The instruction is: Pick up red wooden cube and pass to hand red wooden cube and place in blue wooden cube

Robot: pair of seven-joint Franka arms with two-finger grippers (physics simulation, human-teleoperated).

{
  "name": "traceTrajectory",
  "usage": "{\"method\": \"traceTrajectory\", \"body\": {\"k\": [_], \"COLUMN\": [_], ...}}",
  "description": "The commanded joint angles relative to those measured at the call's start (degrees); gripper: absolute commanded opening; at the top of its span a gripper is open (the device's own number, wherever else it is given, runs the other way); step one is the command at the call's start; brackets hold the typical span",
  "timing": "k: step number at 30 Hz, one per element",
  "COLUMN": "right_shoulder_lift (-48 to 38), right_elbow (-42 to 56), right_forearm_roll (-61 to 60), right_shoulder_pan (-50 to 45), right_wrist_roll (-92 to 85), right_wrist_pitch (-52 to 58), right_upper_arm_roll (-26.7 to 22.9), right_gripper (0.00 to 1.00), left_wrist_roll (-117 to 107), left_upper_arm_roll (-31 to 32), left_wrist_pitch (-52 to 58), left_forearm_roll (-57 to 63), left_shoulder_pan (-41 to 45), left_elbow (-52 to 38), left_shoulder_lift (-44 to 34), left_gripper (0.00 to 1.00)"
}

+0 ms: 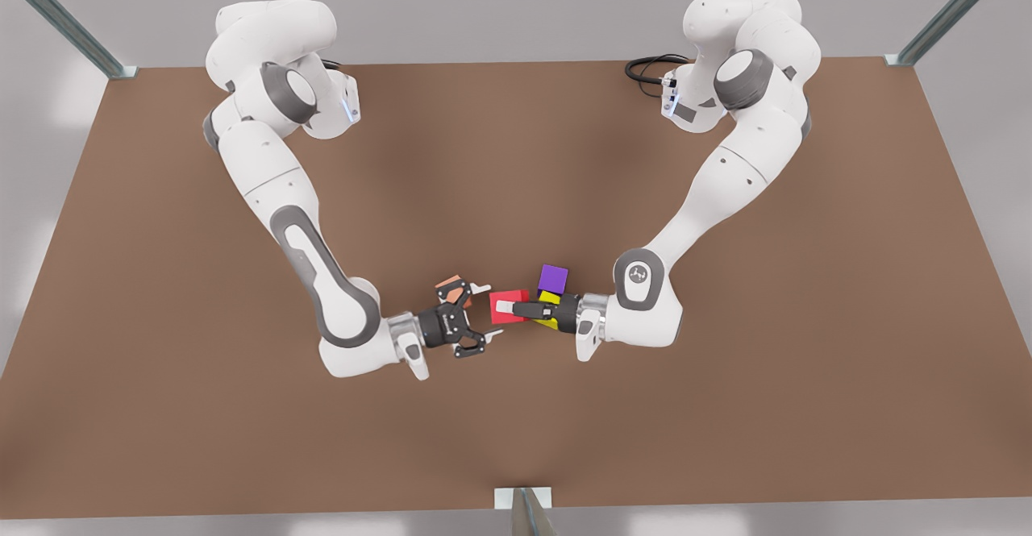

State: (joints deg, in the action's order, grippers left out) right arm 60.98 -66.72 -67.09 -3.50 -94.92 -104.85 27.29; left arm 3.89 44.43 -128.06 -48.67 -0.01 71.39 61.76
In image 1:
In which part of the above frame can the orange wooden cube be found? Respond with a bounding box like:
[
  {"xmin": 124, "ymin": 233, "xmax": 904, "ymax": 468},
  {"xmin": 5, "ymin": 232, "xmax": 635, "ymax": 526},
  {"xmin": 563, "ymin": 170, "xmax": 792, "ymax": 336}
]
[{"xmin": 435, "ymin": 276, "xmax": 473, "ymax": 308}]

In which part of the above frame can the red wooden cube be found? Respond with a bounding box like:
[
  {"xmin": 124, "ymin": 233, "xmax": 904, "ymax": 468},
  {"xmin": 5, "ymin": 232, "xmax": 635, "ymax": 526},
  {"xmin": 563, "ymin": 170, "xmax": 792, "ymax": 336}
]
[{"xmin": 489, "ymin": 289, "xmax": 531, "ymax": 326}]

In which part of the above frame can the yellow wooden cube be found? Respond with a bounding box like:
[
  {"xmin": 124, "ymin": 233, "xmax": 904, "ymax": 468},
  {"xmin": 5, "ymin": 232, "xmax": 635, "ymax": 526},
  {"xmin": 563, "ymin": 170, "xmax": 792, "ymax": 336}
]
[{"xmin": 531, "ymin": 291, "xmax": 562, "ymax": 332}]

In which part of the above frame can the silver frame post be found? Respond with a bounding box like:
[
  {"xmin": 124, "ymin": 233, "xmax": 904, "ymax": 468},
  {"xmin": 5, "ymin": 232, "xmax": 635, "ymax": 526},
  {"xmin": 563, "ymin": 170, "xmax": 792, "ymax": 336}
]
[
  {"xmin": 884, "ymin": 0, "xmax": 1026, "ymax": 68},
  {"xmin": 493, "ymin": 486, "xmax": 554, "ymax": 536},
  {"xmin": 0, "ymin": 0, "xmax": 139, "ymax": 80}
]

